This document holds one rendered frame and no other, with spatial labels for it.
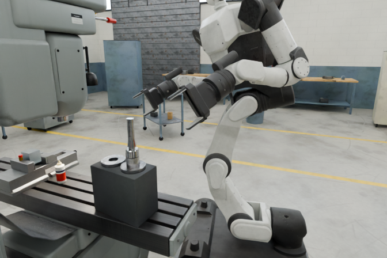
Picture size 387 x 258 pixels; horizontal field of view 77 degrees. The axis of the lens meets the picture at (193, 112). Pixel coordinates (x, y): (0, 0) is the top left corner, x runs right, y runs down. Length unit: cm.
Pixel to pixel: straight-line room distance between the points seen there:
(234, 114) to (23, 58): 82
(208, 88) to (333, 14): 770
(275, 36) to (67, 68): 78
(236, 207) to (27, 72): 109
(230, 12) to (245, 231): 103
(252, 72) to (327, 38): 749
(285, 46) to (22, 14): 87
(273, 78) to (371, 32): 760
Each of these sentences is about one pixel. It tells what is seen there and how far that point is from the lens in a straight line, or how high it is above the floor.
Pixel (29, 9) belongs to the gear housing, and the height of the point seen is 169.
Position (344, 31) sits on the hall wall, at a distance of 835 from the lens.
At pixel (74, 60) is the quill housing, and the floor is 153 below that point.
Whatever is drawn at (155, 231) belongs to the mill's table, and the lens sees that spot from 94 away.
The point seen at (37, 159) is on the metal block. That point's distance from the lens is 139.
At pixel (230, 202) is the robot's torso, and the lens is 136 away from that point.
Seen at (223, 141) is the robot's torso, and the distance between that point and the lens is 121.
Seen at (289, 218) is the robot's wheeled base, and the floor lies 74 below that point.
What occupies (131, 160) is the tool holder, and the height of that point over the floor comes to 119.
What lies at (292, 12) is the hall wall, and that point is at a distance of 831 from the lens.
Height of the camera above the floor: 156
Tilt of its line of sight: 14 degrees down
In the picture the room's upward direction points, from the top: straight up
